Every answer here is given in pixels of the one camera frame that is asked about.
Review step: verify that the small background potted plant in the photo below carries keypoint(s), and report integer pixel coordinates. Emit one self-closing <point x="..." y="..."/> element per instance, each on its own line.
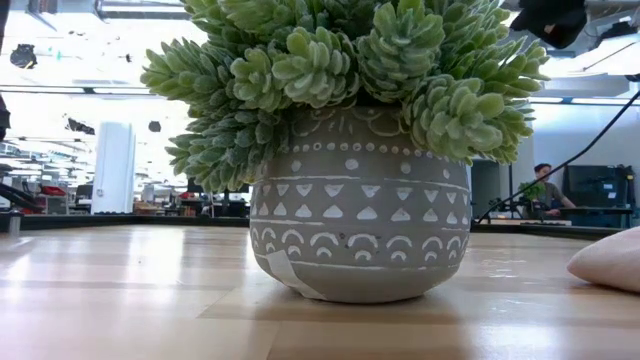
<point x="530" y="190"/>

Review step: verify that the black background cabinet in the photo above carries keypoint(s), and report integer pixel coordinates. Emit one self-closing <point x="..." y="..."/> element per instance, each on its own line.
<point x="597" y="185"/>

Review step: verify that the person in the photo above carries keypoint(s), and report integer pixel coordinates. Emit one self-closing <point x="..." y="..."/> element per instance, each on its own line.
<point x="547" y="192"/>

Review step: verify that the black background tripod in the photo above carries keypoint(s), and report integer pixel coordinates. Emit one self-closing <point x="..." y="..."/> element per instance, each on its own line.
<point x="510" y="190"/>

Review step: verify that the dark grey background panel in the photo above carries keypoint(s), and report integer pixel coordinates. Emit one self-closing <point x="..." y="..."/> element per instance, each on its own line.
<point x="485" y="185"/>

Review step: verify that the dark background work desk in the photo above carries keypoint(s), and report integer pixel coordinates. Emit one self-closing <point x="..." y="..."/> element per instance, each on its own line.
<point x="595" y="214"/>

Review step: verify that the green artificial succulent plant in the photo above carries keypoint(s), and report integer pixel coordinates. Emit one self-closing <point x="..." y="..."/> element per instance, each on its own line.
<point x="320" y="65"/>

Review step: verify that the beige folded cloth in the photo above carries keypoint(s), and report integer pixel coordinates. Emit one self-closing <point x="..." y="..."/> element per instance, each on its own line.
<point x="610" y="260"/>

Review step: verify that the grey patterned plant pot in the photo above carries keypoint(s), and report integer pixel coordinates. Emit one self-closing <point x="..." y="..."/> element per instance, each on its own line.
<point x="360" y="225"/>

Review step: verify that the white tape strip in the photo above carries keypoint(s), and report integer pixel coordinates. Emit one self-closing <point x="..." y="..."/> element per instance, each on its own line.
<point x="285" y="272"/>

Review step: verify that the cluttered background office desks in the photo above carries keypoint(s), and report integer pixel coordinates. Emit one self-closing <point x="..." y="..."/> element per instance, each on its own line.
<point x="200" y="200"/>

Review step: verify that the small round ceiling fixture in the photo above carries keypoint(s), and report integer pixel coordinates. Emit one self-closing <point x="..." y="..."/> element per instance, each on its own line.
<point x="154" y="126"/>

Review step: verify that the white room column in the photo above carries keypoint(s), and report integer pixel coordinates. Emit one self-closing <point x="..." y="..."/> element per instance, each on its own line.
<point x="115" y="165"/>

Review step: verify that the black angular ceiling fixture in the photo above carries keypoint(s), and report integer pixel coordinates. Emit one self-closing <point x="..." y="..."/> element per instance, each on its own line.
<point x="80" y="126"/>

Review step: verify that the red background box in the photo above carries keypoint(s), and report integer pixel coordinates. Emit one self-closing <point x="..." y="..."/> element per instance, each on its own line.
<point x="52" y="191"/>

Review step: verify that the black ceiling fixture yellow spot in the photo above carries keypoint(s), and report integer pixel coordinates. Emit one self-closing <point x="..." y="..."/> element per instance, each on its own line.
<point x="23" y="56"/>

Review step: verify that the black slanted bar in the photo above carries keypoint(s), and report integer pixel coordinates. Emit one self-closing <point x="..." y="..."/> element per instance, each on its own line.
<point x="20" y="197"/>

